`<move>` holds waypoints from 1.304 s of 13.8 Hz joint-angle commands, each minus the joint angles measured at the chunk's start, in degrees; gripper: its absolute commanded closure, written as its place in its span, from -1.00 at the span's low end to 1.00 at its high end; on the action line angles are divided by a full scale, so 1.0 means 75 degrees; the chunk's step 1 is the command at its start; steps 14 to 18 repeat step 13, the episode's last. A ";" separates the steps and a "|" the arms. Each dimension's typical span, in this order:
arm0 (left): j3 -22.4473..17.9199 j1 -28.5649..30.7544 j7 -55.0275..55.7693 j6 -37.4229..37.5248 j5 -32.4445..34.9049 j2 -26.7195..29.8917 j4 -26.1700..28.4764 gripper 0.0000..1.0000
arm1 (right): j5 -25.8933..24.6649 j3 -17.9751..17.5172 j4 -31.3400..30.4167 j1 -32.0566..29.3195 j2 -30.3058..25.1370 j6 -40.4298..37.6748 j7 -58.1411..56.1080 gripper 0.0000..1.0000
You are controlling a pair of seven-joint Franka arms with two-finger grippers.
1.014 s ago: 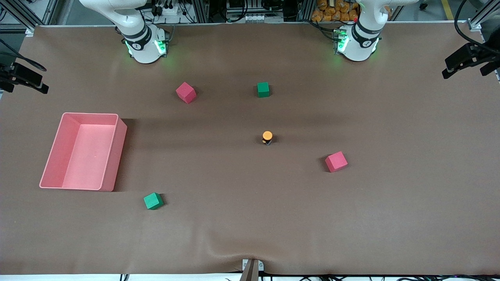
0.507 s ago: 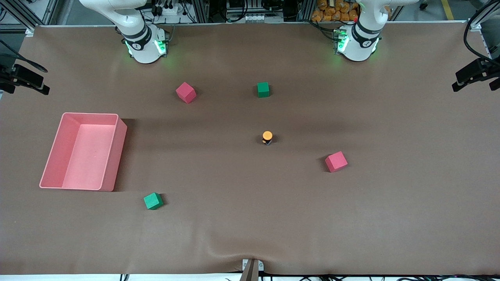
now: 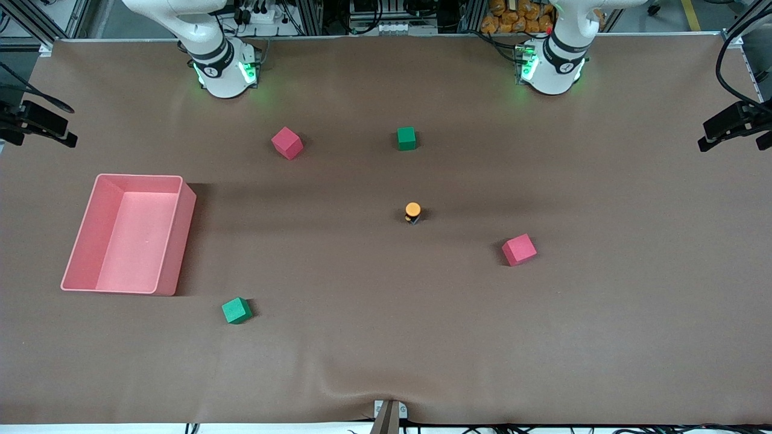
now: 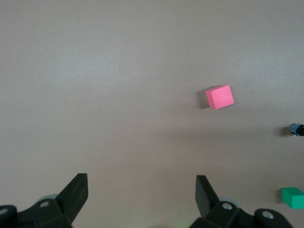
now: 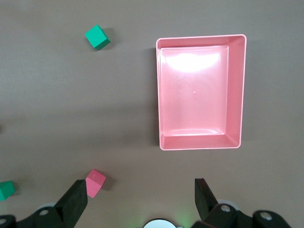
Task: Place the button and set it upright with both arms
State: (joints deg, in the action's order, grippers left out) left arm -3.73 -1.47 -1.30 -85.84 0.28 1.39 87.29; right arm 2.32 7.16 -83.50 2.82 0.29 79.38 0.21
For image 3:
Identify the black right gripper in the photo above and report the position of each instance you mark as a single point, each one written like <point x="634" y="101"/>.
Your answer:
<point x="6" y="106"/>

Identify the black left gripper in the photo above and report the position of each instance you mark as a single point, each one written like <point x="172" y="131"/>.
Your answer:
<point x="759" y="119"/>

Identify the orange push button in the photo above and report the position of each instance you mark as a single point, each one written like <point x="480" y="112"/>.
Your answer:
<point x="413" y="209"/>

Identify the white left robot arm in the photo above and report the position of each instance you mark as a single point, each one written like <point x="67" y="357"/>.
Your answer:
<point x="555" y="66"/>

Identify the pink plastic bin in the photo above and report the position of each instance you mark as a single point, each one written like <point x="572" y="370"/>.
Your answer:
<point x="139" y="241"/>

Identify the pink foam cube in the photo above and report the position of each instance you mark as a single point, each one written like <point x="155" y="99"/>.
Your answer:
<point x="518" y="250"/>
<point x="287" y="143"/>

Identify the orange snack bags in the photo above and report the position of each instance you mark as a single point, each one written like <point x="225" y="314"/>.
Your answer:
<point x="512" y="18"/>

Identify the white power strip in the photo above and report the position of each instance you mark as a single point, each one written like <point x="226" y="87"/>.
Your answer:
<point x="265" y="15"/>

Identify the green foam cube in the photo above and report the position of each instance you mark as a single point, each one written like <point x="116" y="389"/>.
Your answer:
<point x="406" y="138"/>
<point x="236" y="310"/>

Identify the white terminal strip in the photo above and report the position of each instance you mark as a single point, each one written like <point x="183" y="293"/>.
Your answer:
<point x="404" y="28"/>

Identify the brown table mat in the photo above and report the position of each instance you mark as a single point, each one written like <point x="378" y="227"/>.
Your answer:
<point x="386" y="337"/>

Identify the aluminium frame post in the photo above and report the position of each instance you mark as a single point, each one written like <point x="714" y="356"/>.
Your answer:
<point x="45" y="48"/>
<point x="733" y="37"/>

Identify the grey metal clamp bracket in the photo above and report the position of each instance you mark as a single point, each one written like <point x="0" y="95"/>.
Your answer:
<point x="386" y="416"/>

